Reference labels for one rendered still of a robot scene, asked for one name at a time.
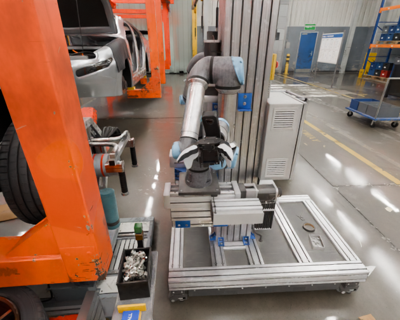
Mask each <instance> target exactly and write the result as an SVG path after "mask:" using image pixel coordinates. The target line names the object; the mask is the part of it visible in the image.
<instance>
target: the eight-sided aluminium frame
mask: <svg viewBox="0 0 400 320"><path fill-rule="evenodd" d="M83 120H84V125H85V128H86V129H87V127H90V132H91V136H92V137H93V138H102V131H101V129H100V128H99V127H98V126H97V124H96V123H95V122H94V121H93V119H92V118H91V117H84V118H83ZM101 148H102V154H107V150H106V147H101ZM95 150H96V153H97V154H101V151H100V147H95ZM107 179H108V177H103V186H101V183H102V177H97V183H98V188H99V191H101V190H102V189H104V188H107Z"/></svg>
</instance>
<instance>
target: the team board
mask: <svg viewBox="0 0 400 320"><path fill-rule="evenodd" d="M345 31H346V30H344V32H339V33H331V34H324V32H323V34H322V38H321V44H320V47H319V53H318V57H317V63H316V69H317V64H318V62H324V63H333V64H336V66H335V71H334V75H333V80H332V83H331V87H324V88H338V87H332V86H333V82H334V78H335V73H336V70H337V65H338V60H339V57H340V52H341V49H342V44H343V39H344V36H345ZM316 69H315V73H314V78H313V82H308V83H319V82H314V79H315V75H316Z"/></svg>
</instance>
